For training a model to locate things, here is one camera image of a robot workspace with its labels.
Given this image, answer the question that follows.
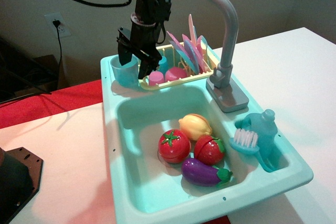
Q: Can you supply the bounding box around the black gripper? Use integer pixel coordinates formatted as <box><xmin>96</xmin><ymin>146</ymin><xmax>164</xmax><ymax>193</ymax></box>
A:
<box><xmin>117</xmin><ymin>0</ymin><xmax>171</xmax><ymax>79</ymax></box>

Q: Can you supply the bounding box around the translucent blue plastic cup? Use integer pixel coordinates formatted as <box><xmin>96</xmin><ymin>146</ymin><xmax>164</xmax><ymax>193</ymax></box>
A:
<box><xmin>110</xmin><ymin>56</ymin><xmax>139</xmax><ymax>88</ymax></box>

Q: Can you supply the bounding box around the light pink toy cup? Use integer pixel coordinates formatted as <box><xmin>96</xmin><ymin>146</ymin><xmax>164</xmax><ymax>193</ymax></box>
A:
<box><xmin>148</xmin><ymin>71</ymin><xmax>165</xmax><ymax>86</ymax></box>

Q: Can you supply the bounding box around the small blue toy cup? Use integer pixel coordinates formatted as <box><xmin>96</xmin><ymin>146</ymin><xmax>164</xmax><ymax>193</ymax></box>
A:
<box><xmin>157</xmin><ymin>56</ymin><xmax>169</xmax><ymax>75</ymax></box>

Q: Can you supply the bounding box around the teal toy sink unit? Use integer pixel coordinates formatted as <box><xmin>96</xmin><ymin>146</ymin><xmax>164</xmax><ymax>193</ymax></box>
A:
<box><xmin>101</xmin><ymin>56</ymin><xmax>313</xmax><ymax>223</ymax></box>

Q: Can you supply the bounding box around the yellow dish rack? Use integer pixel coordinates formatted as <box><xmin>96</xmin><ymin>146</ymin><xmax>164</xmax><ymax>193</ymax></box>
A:
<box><xmin>139</xmin><ymin>45</ymin><xmax>219</xmax><ymax>91</ymax></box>

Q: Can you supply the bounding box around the magenta toy bowl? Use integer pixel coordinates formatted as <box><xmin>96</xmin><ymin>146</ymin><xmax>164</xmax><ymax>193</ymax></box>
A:
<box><xmin>165</xmin><ymin>67</ymin><xmax>187</xmax><ymax>82</ymax></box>

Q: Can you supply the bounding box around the lavender toy plate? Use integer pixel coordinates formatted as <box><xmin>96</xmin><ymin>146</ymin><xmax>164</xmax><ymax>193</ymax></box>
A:
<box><xmin>166</xmin><ymin>31</ymin><xmax>199</xmax><ymax>74</ymax></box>

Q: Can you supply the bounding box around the blue toy plate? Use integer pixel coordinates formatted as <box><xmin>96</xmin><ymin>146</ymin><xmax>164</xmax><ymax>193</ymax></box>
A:
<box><xmin>182</xmin><ymin>34</ymin><xmax>203</xmax><ymax>74</ymax></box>

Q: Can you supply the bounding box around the peach toy knife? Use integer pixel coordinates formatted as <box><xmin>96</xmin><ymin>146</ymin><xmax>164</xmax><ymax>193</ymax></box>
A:
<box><xmin>188</xmin><ymin>14</ymin><xmax>197</xmax><ymax>47</ymax></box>

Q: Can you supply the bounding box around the pink toy plate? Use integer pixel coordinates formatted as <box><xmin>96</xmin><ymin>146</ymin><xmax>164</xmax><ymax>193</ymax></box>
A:
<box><xmin>196</xmin><ymin>35</ymin><xmax>209</xmax><ymax>72</ymax></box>

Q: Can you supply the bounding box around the grey toy faucet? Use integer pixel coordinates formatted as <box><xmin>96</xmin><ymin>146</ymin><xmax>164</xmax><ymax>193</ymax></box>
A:
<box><xmin>206</xmin><ymin>0</ymin><xmax>249</xmax><ymax>113</ymax></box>

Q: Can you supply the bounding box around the yellow toy lemon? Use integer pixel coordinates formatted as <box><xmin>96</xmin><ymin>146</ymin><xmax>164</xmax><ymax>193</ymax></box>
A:
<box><xmin>178</xmin><ymin>114</ymin><xmax>213</xmax><ymax>141</ymax></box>

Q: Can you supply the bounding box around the red toy tomato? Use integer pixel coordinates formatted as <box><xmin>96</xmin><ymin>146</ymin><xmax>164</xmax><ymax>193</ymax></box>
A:
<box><xmin>158</xmin><ymin>129</ymin><xmax>191</xmax><ymax>164</ymax></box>

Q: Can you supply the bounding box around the brown cardboard box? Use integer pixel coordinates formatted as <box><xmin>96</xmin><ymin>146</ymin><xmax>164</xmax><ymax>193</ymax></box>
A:
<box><xmin>14</xmin><ymin>55</ymin><xmax>68</xmax><ymax>97</ymax></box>

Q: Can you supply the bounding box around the red toy strawberry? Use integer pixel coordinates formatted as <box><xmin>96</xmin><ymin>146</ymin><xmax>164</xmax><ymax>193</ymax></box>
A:
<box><xmin>194</xmin><ymin>135</ymin><xmax>225</xmax><ymax>165</ymax></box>

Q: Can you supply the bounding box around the purple toy eggplant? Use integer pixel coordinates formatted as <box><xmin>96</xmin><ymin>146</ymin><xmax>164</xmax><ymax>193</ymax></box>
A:
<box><xmin>181</xmin><ymin>158</ymin><xmax>233</xmax><ymax>187</ymax></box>

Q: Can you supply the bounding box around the red cloth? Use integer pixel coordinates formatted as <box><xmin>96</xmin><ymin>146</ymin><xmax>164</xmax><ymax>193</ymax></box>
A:
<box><xmin>1</xmin><ymin>80</ymin><xmax>102</xmax><ymax>129</ymax></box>

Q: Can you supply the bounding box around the teal dish brush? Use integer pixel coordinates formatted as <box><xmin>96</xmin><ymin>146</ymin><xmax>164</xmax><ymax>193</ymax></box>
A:
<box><xmin>229</xmin><ymin>128</ymin><xmax>276</xmax><ymax>173</ymax></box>

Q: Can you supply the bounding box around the teal soap bottle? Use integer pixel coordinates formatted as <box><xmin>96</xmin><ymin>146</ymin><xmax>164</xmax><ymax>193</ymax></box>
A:
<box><xmin>237</xmin><ymin>109</ymin><xmax>278</xmax><ymax>160</ymax></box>

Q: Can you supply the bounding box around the white wall outlet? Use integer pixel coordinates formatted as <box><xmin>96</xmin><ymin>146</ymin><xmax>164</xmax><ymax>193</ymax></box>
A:
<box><xmin>44</xmin><ymin>12</ymin><xmax>71</xmax><ymax>38</ymax></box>

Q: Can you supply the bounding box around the black power cord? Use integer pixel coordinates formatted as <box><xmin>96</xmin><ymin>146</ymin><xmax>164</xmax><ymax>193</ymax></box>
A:
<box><xmin>52</xmin><ymin>19</ymin><xmax>64</xmax><ymax>88</ymax></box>

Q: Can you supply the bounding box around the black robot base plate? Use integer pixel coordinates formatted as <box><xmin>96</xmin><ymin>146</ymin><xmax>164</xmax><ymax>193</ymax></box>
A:
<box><xmin>1</xmin><ymin>147</ymin><xmax>44</xmax><ymax>223</ymax></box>

